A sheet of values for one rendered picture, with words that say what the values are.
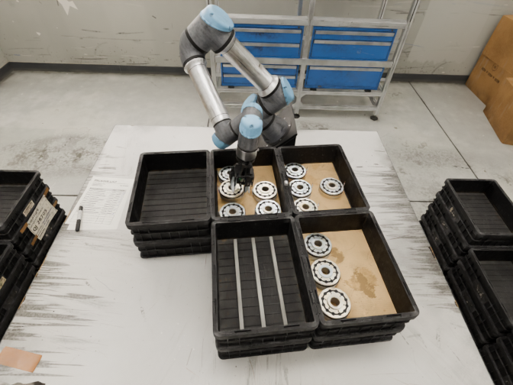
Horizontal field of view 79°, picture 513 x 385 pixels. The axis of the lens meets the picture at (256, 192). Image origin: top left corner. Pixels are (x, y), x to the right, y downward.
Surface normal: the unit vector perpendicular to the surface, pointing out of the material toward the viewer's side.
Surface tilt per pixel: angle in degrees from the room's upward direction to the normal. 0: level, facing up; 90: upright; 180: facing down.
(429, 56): 90
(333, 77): 90
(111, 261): 0
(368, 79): 90
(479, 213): 0
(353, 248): 0
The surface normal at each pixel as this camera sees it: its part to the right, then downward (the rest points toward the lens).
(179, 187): 0.04, -0.68
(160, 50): 0.00, 0.73
